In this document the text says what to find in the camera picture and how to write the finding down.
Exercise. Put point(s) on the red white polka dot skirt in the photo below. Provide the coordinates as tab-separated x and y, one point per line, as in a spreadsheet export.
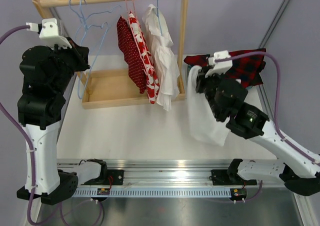
131	55

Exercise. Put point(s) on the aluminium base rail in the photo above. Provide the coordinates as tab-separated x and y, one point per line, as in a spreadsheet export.
167	173

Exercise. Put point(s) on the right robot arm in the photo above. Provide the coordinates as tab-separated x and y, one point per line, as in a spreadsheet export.
296	167

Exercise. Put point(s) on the white red floral skirt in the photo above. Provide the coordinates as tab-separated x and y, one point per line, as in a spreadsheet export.
152	81

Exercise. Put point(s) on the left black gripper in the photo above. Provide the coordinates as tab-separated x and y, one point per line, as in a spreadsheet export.
72	51

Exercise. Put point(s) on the white slotted cable duct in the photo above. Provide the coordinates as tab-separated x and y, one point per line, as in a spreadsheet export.
152	192

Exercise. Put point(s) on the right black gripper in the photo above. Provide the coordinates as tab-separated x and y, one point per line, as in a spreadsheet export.
202	80

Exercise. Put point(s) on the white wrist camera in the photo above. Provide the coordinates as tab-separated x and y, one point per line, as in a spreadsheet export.
219	63
50	32

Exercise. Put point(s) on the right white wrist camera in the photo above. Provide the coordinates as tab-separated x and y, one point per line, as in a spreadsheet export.
219	63

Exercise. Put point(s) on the red black plaid skirt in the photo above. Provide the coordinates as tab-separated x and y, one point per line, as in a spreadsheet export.
246	69

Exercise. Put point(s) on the white ruffled blouse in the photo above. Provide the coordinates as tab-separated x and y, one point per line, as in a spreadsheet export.
166	66

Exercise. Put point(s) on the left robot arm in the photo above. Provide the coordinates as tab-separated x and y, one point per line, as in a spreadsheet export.
40	114

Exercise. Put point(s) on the blue wire hanger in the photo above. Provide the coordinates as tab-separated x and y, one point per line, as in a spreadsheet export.
158	17
85	26
100	31

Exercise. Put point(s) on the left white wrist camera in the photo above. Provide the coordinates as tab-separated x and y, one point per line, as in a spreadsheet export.
50	32

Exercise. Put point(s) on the blue plastic basin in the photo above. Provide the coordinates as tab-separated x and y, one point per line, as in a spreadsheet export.
188	69

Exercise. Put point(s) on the small white skirt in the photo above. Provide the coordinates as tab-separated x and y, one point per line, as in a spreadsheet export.
202	123

